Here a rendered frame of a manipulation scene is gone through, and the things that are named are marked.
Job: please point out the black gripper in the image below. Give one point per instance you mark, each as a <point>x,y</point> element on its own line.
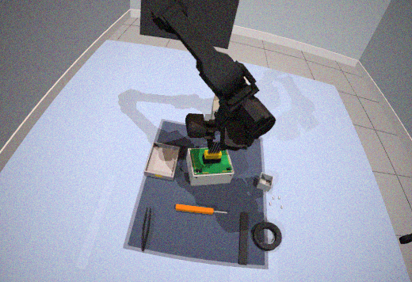
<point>197,127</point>

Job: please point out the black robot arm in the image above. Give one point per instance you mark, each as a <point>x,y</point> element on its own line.
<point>223,75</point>

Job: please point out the dark grey work mat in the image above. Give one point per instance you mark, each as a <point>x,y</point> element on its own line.
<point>189,236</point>

